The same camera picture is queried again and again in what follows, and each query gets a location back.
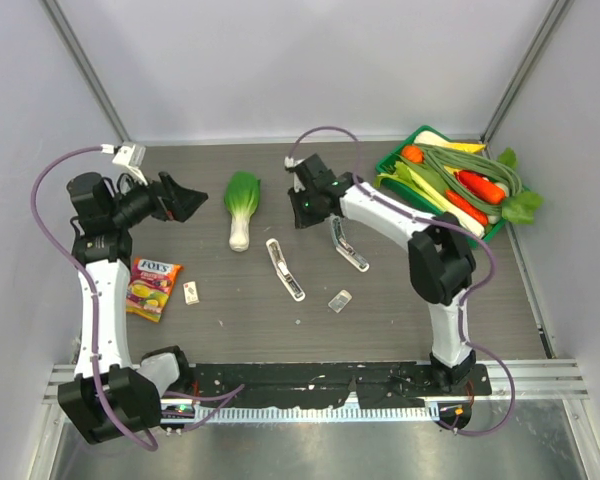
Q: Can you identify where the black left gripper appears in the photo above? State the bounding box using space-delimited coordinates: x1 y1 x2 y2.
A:
110 167 207 230

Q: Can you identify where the white stapler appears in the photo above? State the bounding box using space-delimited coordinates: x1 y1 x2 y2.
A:
266 238 306 302

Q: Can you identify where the staples box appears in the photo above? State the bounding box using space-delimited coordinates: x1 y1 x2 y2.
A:
183 281 200 305

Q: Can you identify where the staples tray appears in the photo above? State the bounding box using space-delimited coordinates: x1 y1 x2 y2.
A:
328 289 352 313

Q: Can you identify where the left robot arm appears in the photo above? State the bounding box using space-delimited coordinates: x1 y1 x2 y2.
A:
58 172 208 444

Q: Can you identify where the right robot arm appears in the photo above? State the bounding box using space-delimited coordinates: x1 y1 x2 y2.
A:
284 154 476 395

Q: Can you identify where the green bok choy toy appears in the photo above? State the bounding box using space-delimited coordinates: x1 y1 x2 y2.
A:
224 171 260 252

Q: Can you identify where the green plastic tray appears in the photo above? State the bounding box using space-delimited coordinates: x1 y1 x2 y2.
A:
376 126 510 241

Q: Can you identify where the colourful snack packet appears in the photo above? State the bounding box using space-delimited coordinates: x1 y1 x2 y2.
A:
126 258 182 323

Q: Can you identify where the pale green leek toy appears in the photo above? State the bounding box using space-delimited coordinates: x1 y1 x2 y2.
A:
373 161 485 238

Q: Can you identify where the orange pumpkin toy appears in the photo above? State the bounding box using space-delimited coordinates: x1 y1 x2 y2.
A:
400 145 424 164

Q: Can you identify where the white radish toy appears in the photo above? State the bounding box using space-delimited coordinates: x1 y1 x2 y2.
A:
413 130 451 148

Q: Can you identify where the green long beans bundle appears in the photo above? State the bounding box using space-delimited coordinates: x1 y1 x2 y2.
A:
416 144 508 216

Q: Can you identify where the red chili pepper toy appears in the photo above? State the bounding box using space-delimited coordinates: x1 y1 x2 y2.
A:
445 189 489 227

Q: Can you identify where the yellow corn toy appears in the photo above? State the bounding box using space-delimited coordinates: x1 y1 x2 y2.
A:
444 142 486 154

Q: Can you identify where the orange carrot toy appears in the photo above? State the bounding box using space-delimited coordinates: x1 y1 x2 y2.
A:
456 170 506 205

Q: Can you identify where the green lettuce leaf toy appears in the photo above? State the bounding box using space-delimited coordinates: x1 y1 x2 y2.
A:
495 147 545 227

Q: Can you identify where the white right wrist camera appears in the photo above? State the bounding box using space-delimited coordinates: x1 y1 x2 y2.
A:
284 156 304 192

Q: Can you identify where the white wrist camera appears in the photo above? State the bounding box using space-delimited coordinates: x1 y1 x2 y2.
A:
284 156 304 192
100 142 148 186

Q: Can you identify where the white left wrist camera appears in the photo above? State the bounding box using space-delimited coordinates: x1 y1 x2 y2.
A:
100 142 148 186

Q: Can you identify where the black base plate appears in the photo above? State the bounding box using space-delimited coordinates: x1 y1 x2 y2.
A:
185 361 492 410

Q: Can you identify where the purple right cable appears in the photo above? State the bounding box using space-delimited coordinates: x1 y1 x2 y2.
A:
289 124 517 438

